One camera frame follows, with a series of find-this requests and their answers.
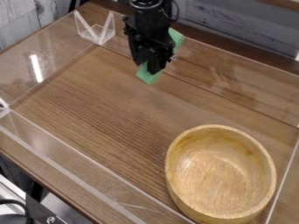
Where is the black cable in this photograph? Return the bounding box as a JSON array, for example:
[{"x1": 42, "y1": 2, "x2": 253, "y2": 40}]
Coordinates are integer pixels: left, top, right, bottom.
[{"x1": 0, "y1": 199, "x2": 34, "y2": 224}]

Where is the brown wooden bowl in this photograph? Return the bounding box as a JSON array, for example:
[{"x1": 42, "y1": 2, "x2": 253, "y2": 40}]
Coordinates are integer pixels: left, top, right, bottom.
[{"x1": 164, "y1": 124, "x2": 277, "y2": 224}]

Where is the clear acrylic tray wall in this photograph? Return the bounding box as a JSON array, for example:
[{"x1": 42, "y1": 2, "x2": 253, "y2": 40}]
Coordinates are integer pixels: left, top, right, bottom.
[{"x1": 0, "y1": 3, "x2": 299, "y2": 224}]

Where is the green rectangular block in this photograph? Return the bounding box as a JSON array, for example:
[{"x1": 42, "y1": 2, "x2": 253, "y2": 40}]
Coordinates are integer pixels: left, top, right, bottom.
[{"x1": 136, "y1": 28, "x2": 185, "y2": 84}]

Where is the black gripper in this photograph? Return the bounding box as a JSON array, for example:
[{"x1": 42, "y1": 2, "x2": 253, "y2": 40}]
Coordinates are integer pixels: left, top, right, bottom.
[{"x1": 123, "y1": 3, "x2": 179, "y2": 75}]

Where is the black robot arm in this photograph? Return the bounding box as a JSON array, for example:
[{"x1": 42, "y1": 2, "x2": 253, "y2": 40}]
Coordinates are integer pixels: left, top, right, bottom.
[{"x1": 123, "y1": 0, "x2": 181, "y2": 75}]

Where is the clear acrylic corner bracket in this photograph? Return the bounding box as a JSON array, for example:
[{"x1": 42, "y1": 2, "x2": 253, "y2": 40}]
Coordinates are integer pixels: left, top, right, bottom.
[{"x1": 74, "y1": 10, "x2": 116, "y2": 46}]

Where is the black metal table bracket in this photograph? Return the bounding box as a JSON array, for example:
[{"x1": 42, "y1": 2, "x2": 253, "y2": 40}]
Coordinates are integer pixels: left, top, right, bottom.
[{"x1": 26, "y1": 194, "x2": 68, "y2": 224}]

